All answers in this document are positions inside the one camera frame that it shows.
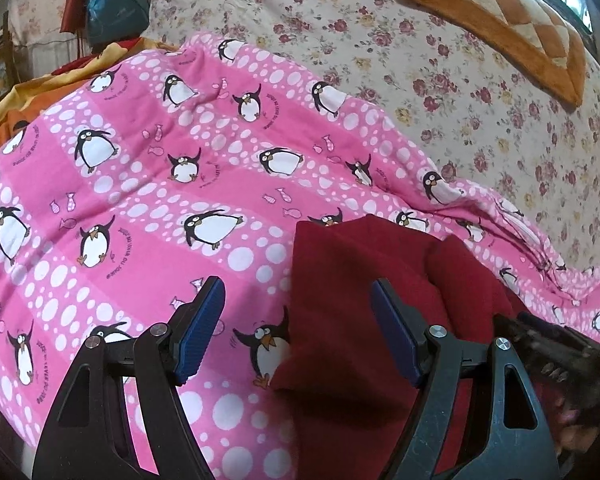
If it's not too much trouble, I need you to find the blue bag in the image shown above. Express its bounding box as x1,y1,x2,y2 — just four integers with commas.
85,0,151,47

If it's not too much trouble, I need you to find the floral bed sheet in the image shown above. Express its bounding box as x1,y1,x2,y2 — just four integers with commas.
145,0,600,281

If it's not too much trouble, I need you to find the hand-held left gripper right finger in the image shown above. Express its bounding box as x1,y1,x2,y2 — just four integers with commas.
371,279,561,480

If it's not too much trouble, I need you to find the pink penguin print blanket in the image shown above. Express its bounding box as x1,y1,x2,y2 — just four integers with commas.
0,31,600,480

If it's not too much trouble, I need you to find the orange yellow blanket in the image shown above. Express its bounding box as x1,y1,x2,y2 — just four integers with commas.
0,37,178,168

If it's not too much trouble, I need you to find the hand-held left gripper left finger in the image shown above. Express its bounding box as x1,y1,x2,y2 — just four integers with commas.
32,276,226,480

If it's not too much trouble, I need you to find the orange checkered cushion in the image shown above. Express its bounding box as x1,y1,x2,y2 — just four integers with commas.
395,0,587,108

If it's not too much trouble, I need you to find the dark red garment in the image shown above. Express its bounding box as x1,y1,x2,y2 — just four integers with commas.
270,215,576,480

